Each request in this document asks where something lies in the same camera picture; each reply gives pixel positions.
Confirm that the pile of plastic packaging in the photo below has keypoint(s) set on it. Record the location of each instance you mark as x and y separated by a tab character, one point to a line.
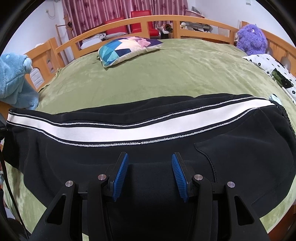
196	16

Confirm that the green fleece blanket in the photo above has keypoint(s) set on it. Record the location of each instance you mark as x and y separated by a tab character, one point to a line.
161	74

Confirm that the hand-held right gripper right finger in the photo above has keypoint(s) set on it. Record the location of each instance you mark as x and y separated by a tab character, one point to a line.
181	178

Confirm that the white radiator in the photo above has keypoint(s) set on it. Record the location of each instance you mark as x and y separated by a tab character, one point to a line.
223	32

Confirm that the light blue fleece towel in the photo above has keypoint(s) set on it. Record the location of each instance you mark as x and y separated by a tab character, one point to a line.
11	78

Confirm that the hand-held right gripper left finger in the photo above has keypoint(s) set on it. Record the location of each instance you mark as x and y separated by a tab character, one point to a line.
118	178

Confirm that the red chair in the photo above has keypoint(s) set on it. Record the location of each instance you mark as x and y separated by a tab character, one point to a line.
140	25
115	29

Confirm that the maroon striped curtain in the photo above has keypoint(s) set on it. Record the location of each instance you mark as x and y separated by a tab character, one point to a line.
104	10

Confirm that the geometric patterned pillow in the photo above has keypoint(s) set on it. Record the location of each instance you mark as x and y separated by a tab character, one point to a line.
124	49

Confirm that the white floral pillow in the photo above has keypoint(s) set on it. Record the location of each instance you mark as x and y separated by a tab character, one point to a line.
266	63

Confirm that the black pants with white stripe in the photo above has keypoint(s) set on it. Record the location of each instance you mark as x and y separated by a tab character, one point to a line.
69	157

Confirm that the purple plush toy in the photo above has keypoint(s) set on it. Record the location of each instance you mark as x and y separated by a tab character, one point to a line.
251	39

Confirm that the white folded bedding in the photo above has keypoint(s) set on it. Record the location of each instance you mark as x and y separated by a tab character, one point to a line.
92	41

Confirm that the wooden bed frame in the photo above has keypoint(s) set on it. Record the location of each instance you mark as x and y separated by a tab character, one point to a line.
143	24

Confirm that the wooden coat rack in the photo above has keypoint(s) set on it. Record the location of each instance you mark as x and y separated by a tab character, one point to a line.
60	37

